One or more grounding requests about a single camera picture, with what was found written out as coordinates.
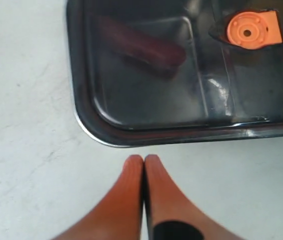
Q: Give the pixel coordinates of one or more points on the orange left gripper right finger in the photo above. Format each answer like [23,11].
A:
[170,214]

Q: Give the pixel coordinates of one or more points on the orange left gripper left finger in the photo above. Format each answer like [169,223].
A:
[118,215]

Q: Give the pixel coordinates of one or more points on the dark transparent box lid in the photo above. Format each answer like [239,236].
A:
[232,75]

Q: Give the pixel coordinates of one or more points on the red toy sausage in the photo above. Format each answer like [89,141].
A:
[139,45]

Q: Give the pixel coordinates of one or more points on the stainless steel lunch box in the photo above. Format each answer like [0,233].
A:
[114,137]

